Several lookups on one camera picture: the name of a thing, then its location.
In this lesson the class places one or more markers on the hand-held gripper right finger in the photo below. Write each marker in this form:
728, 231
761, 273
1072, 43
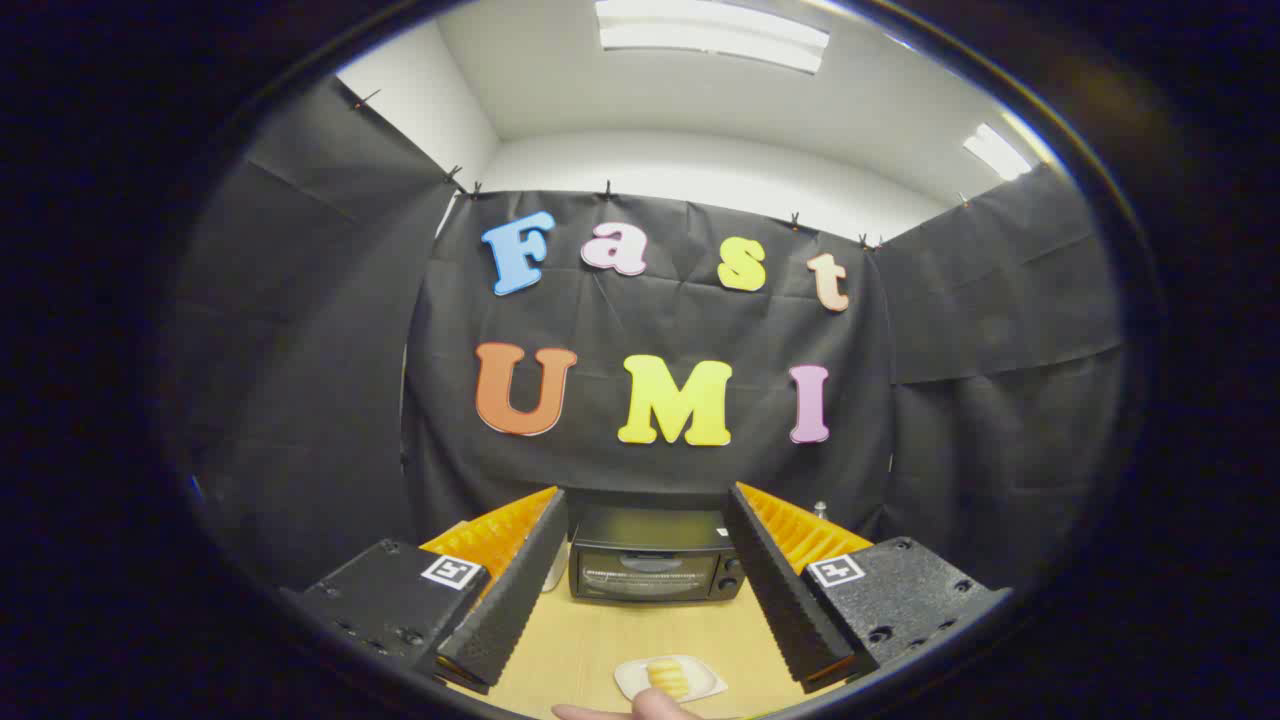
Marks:
775, 590

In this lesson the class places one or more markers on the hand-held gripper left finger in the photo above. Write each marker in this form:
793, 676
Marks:
520, 590

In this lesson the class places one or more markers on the black toaster oven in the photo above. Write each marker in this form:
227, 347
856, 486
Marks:
650, 560

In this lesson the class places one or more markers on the yellow ridged bread roll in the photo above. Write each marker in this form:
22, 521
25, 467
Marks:
668, 678

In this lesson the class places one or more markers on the white pop-up toaster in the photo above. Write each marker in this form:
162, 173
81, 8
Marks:
556, 572

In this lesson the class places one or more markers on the white plate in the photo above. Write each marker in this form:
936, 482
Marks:
705, 680

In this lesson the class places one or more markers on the black backdrop cloth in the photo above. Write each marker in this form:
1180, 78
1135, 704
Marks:
650, 330

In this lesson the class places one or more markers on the small ceiling light panel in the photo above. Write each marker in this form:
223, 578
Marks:
996, 152

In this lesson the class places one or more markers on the large ceiling light panel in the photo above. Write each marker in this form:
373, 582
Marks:
712, 32

